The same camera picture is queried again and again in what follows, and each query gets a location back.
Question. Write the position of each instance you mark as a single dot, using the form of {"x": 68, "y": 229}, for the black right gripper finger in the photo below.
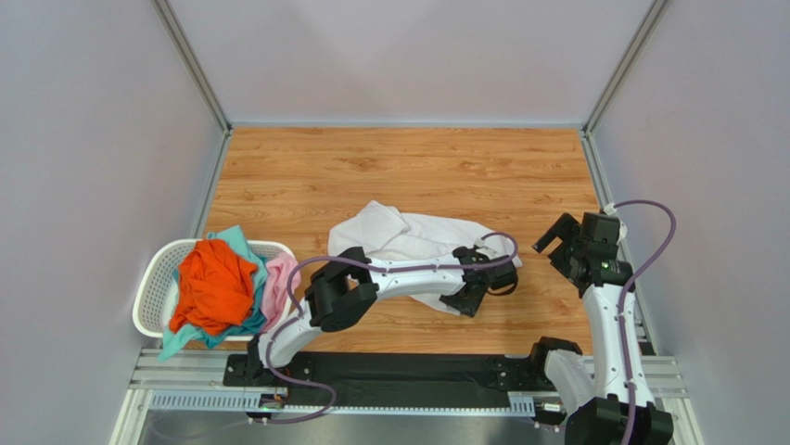
{"x": 564, "y": 229}
{"x": 562, "y": 260}

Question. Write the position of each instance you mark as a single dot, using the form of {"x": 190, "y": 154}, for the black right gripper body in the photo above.
{"x": 565, "y": 245}

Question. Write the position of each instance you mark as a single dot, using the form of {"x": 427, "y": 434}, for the white t shirt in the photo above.
{"x": 383, "y": 232}

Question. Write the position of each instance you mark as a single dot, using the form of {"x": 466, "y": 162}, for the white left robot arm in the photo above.
{"x": 348, "y": 285}

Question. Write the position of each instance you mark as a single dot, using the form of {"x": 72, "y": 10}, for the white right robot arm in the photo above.
{"x": 612, "y": 404}

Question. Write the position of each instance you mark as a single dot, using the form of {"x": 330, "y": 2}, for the pink t shirt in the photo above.
{"x": 275, "y": 299}

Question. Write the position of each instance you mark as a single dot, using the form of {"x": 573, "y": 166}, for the teal t shirt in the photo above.
{"x": 174, "y": 342}

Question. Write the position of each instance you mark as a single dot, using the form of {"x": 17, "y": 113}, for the orange t shirt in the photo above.
{"x": 215, "y": 288}

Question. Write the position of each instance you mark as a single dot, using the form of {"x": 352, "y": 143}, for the white plastic laundry basket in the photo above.
{"x": 157, "y": 293}

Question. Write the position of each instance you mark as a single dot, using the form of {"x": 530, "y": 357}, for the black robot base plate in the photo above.
{"x": 392, "y": 380}

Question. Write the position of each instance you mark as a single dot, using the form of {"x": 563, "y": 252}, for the aluminium frame rail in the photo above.
{"x": 193, "y": 380}

